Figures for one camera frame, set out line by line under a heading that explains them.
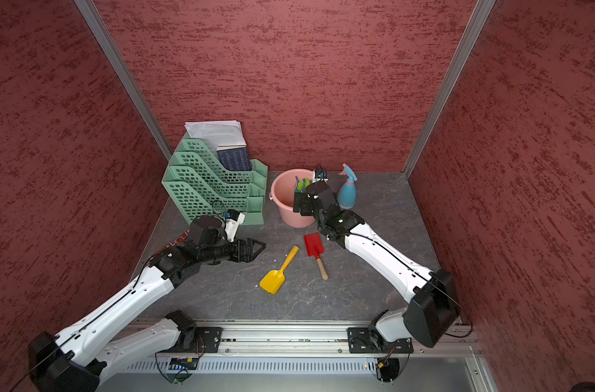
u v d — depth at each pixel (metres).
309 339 0.76
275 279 0.87
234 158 1.07
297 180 1.00
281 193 0.94
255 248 0.67
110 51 0.79
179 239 0.96
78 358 0.39
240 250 0.64
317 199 0.56
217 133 1.00
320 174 0.68
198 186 0.93
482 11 0.71
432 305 0.40
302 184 1.00
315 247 0.95
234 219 0.68
